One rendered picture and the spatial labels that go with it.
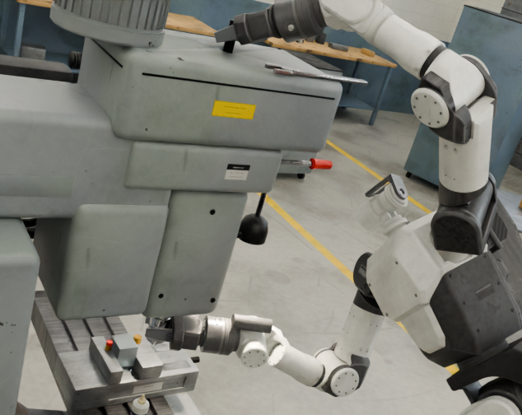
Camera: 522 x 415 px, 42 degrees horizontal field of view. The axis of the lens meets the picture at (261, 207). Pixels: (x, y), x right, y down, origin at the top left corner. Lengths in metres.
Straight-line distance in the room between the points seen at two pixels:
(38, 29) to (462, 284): 7.06
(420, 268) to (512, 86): 5.90
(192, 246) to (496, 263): 0.65
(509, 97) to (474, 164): 6.01
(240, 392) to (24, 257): 2.50
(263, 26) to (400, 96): 9.67
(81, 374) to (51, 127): 0.82
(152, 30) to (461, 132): 0.56
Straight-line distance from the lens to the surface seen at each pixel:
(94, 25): 1.20
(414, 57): 1.22
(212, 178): 1.35
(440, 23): 11.03
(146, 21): 1.22
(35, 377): 3.40
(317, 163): 1.48
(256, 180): 1.40
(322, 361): 1.82
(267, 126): 1.35
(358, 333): 1.78
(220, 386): 3.56
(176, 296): 1.49
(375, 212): 1.59
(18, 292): 1.20
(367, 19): 1.25
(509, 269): 1.57
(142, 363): 1.85
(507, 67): 7.30
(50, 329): 2.10
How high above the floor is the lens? 2.14
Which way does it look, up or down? 22 degrees down
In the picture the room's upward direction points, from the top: 16 degrees clockwise
